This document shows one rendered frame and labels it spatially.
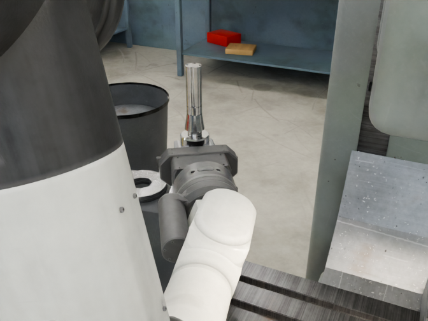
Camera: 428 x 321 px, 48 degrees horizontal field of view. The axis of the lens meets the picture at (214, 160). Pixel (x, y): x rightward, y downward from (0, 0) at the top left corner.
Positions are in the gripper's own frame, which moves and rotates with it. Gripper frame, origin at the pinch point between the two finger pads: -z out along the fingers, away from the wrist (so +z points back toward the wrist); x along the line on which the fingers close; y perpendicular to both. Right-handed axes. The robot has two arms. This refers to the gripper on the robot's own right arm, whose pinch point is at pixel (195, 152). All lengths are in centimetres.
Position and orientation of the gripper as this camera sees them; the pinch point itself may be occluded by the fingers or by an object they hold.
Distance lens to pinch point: 77.8
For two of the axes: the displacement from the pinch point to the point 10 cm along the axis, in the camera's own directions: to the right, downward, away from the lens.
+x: -9.9, 0.7, -1.3
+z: 1.5, 4.7, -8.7
